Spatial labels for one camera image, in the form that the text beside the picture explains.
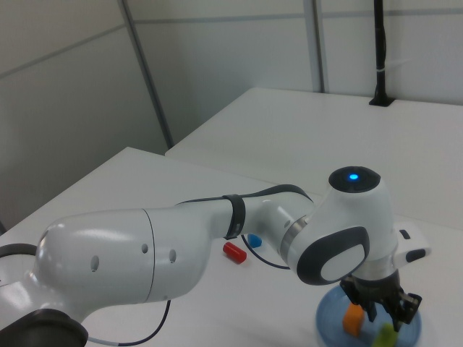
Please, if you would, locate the orange rectangular block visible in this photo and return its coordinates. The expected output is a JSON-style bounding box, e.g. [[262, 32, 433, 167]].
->
[[342, 302, 365, 335]]

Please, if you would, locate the black pole with base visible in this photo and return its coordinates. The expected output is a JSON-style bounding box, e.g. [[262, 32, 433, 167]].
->
[[368, 0, 394, 108]]

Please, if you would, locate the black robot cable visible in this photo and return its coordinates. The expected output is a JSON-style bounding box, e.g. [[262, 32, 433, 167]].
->
[[86, 236, 292, 346]]

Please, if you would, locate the red cylinder block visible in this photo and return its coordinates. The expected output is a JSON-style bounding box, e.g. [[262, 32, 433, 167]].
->
[[222, 241, 248, 263]]

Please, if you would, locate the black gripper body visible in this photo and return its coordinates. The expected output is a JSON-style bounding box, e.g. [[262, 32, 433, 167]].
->
[[339, 270, 404, 308]]

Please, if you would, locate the slim grey partition post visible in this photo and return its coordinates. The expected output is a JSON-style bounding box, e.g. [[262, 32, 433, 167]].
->
[[310, 0, 330, 93]]

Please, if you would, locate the blue plate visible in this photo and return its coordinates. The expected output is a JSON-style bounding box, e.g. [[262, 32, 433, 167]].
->
[[315, 285, 422, 347]]

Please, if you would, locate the green rectangular block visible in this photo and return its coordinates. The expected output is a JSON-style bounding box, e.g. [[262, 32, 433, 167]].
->
[[372, 323, 399, 347]]

